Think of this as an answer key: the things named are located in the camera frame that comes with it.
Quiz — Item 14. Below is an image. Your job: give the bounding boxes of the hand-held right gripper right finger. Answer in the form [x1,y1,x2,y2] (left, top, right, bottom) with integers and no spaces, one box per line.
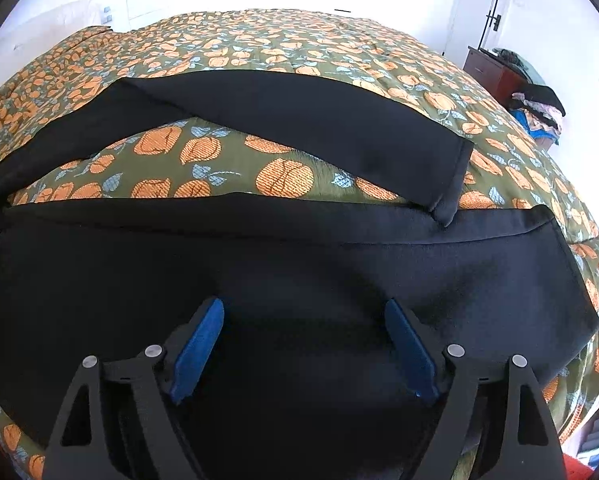
[384,299,567,480]

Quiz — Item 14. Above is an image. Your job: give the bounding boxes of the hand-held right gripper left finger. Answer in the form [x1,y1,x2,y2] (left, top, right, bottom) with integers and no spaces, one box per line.
[42,297,225,480]

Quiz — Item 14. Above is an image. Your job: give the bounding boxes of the black pants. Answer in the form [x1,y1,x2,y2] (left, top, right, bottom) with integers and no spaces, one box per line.
[0,70,599,480]

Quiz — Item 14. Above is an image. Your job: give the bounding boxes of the red cloth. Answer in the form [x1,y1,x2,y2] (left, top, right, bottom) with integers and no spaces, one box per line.
[562,452,599,480]

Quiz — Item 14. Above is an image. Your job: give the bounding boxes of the pile of clothes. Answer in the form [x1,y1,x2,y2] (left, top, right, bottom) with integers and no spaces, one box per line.
[509,84,566,146]

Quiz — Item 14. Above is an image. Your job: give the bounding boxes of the brown wooden cabinet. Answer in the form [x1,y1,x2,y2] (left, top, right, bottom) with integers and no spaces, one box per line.
[463,46,520,106]

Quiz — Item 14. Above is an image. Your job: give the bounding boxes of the dark green cloth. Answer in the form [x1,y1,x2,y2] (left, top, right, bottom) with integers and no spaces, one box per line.
[492,47,545,86]

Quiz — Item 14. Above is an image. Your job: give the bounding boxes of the orange floral printed blanket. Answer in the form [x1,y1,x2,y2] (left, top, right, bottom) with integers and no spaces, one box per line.
[0,8,599,480]

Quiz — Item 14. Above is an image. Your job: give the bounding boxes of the white pillow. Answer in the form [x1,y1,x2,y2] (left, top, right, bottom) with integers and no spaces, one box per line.
[0,0,105,76]

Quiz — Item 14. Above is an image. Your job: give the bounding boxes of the black cable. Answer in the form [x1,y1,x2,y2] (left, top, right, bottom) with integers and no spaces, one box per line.
[478,0,506,50]

